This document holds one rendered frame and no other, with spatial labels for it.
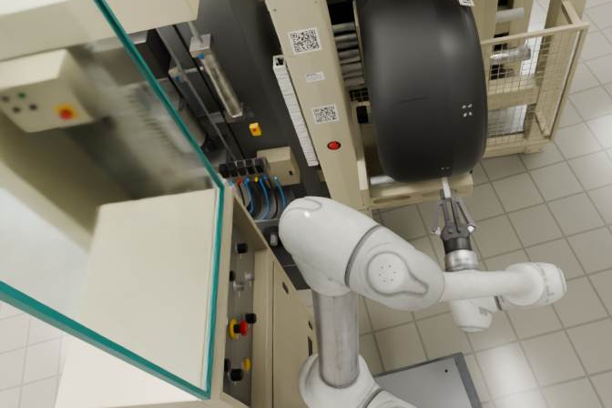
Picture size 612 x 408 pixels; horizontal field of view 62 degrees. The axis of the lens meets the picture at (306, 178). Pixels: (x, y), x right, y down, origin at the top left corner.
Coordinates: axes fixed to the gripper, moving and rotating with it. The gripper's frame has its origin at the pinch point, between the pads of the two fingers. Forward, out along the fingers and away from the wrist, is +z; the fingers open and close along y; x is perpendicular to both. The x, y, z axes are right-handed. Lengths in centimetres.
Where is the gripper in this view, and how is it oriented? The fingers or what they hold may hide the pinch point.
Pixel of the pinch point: (445, 188)
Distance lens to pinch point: 157.4
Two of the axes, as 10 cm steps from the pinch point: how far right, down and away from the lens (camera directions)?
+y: -9.8, 1.4, 1.5
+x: 2.0, 4.4, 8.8
